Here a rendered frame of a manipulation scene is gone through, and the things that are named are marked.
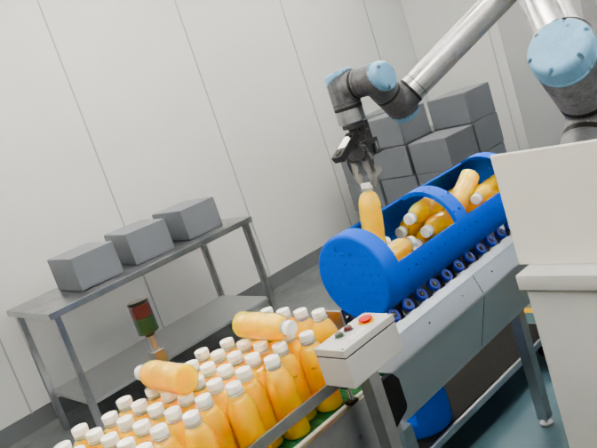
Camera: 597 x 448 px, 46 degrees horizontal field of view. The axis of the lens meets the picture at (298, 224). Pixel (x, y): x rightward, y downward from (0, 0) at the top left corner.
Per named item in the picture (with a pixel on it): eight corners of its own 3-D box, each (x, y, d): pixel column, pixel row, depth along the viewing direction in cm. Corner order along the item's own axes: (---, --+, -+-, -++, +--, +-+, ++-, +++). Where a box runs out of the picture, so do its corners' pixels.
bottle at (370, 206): (361, 249, 222) (353, 190, 222) (369, 246, 228) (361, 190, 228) (382, 246, 219) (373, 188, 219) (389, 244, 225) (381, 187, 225)
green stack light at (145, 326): (163, 326, 207) (157, 311, 206) (145, 337, 203) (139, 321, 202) (151, 325, 212) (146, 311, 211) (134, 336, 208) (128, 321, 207)
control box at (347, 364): (404, 348, 177) (393, 311, 175) (355, 389, 164) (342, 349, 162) (374, 347, 185) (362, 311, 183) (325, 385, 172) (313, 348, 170)
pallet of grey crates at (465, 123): (525, 212, 614) (489, 81, 591) (476, 248, 564) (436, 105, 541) (417, 221, 704) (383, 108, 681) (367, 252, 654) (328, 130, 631)
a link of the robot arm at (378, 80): (403, 75, 213) (370, 84, 221) (382, 52, 206) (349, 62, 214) (398, 100, 209) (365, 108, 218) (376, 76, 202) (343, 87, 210)
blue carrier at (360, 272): (532, 220, 266) (517, 148, 260) (401, 324, 209) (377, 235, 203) (467, 221, 287) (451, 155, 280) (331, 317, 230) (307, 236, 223)
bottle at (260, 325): (257, 327, 194) (301, 331, 181) (239, 342, 190) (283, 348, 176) (246, 306, 192) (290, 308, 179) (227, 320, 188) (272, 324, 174)
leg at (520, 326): (556, 421, 302) (520, 288, 290) (550, 428, 298) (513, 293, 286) (544, 420, 306) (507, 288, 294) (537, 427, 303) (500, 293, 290)
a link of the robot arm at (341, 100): (341, 68, 211) (316, 76, 218) (354, 108, 213) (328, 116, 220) (358, 62, 218) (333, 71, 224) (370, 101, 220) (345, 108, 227)
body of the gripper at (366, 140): (382, 153, 224) (371, 116, 222) (366, 161, 218) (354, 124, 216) (364, 156, 229) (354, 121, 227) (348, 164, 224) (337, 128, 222)
